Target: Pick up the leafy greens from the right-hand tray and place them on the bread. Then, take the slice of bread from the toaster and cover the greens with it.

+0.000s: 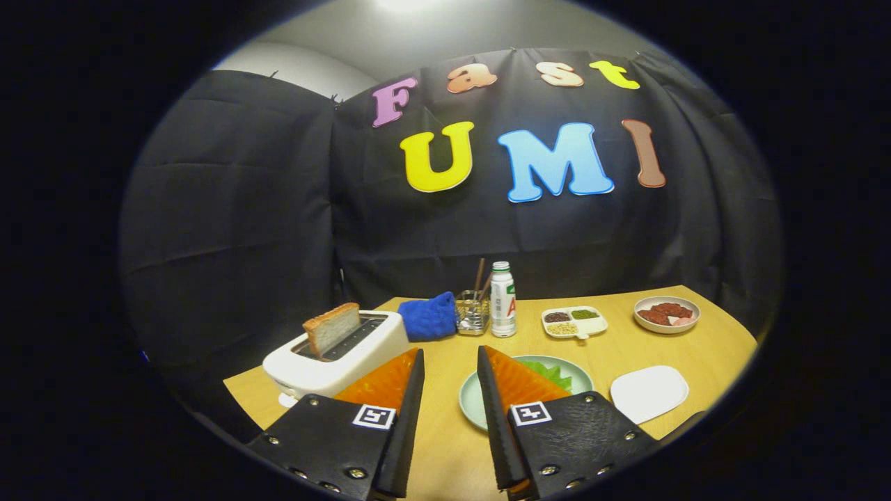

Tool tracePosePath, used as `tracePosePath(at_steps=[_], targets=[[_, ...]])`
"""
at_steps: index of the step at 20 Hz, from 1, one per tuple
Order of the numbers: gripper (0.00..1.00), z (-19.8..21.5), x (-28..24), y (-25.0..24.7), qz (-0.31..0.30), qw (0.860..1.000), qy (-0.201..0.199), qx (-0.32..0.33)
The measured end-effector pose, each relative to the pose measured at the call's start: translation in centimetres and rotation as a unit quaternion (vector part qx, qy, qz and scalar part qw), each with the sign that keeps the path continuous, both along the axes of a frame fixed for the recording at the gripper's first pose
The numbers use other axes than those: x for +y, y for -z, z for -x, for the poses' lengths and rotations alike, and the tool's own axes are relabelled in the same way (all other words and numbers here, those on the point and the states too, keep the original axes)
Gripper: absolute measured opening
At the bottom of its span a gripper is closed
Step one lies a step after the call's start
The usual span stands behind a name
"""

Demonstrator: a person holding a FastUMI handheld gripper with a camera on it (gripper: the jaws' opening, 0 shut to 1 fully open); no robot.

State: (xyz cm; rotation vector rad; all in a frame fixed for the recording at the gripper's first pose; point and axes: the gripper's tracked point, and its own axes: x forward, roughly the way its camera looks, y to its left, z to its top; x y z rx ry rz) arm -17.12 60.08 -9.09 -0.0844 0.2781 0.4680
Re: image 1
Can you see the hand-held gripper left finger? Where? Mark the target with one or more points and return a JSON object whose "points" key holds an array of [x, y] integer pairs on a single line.
{"points": [[407, 424]]}

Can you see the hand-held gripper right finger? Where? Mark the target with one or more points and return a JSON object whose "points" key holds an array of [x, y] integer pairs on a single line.
{"points": [[495, 424]]}

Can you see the green lettuce leaf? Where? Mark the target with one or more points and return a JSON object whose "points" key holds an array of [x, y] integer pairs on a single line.
{"points": [[550, 376]]}

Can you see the toasted bread slice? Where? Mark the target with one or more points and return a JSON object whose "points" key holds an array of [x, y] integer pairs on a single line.
{"points": [[334, 330]]}

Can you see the pale green round plate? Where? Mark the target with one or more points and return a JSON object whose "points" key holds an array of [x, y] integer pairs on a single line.
{"points": [[470, 403]]}

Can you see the white toaster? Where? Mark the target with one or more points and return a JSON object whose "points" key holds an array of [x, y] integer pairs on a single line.
{"points": [[327, 372]]}

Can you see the blue cloth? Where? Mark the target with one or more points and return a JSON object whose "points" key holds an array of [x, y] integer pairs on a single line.
{"points": [[428, 319]]}

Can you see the clear glass utensil holder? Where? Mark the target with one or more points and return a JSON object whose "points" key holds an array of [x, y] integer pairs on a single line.
{"points": [[472, 316]]}

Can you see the white drink bottle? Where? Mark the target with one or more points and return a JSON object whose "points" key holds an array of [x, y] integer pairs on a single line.
{"points": [[502, 306]]}

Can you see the white divided bean dish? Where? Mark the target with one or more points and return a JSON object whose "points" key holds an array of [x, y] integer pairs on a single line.
{"points": [[592, 325]]}

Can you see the brown chopsticks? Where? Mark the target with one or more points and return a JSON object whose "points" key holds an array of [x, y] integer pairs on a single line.
{"points": [[479, 275]]}

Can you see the white square plate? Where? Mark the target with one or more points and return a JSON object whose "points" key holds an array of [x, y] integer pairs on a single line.
{"points": [[647, 395]]}

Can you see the round beige plate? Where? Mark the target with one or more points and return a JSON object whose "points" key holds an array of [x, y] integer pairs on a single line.
{"points": [[665, 329]]}

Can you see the dark red meat pieces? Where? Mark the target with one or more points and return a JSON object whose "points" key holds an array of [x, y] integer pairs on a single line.
{"points": [[661, 311]]}

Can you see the pale pink sausage slice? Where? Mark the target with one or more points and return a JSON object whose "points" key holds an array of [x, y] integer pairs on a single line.
{"points": [[682, 321]]}

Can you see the black backdrop cloth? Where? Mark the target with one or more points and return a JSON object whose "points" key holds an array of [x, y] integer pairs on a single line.
{"points": [[278, 209]]}

